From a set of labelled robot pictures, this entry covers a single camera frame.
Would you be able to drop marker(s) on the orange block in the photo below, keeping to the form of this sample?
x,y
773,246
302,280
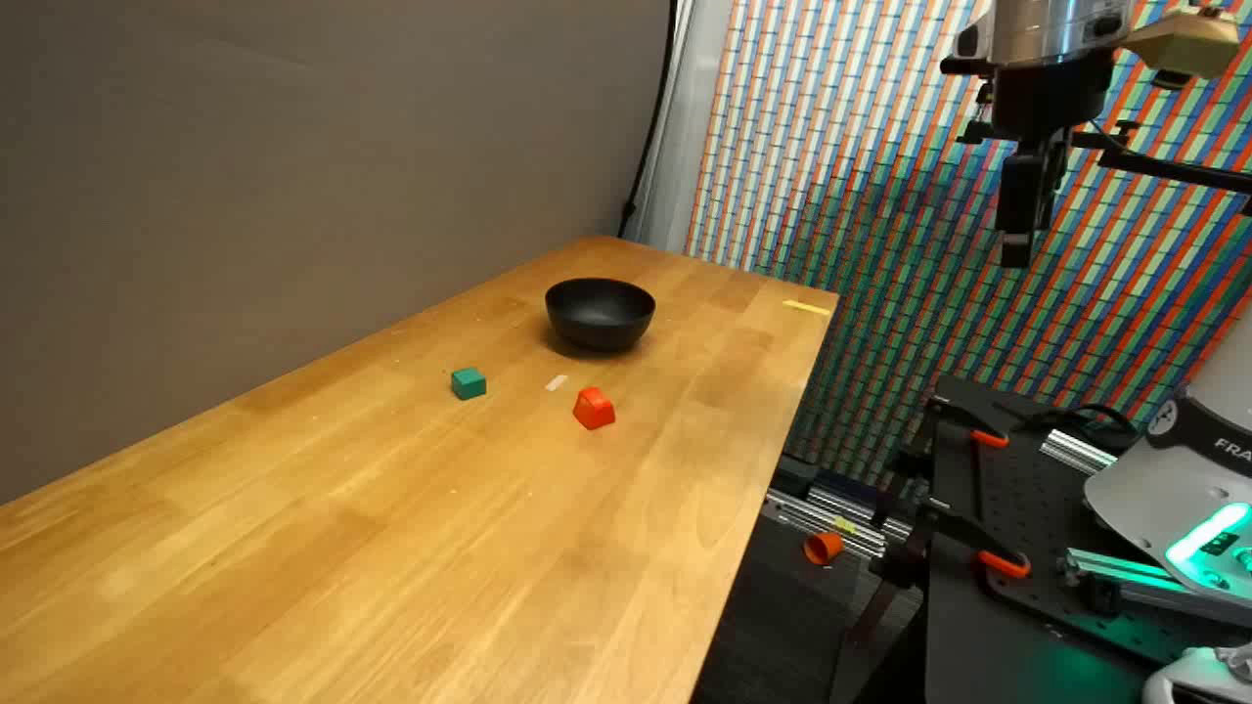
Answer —
x,y
593,407

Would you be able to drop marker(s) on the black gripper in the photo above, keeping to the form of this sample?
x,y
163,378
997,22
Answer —
x,y
1042,99

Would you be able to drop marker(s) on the colourful patterned backdrop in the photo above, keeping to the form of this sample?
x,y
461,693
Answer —
x,y
886,195

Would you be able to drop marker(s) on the small white tape piece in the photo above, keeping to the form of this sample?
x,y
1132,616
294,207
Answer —
x,y
558,379

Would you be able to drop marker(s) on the black bowl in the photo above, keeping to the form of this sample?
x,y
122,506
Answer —
x,y
599,315

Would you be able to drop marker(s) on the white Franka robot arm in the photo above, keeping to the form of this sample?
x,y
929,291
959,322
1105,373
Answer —
x,y
1042,26

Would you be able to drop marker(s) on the black cart frame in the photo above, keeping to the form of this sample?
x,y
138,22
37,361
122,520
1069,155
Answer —
x,y
796,626

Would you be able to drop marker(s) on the orange knob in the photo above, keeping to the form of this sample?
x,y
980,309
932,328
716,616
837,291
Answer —
x,y
821,545

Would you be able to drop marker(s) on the aluminium extrusion bar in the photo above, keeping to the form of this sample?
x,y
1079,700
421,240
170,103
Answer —
x,y
1118,572
1079,450

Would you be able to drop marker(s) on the grey robot base green light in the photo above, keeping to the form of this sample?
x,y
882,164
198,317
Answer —
x,y
1176,493

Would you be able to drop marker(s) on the green block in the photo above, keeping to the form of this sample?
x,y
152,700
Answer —
x,y
465,384

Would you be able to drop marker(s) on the black metal rod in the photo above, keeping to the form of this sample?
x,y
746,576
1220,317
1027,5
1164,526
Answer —
x,y
1160,163

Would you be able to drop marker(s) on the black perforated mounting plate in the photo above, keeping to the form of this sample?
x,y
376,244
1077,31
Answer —
x,y
1001,637

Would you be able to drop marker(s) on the yellow tape strip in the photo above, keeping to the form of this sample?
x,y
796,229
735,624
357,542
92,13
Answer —
x,y
807,307

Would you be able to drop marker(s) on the grey rounded device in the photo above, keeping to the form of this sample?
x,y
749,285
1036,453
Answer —
x,y
1207,676

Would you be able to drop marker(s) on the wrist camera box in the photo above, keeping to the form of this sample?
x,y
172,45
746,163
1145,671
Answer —
x,y
1178,42

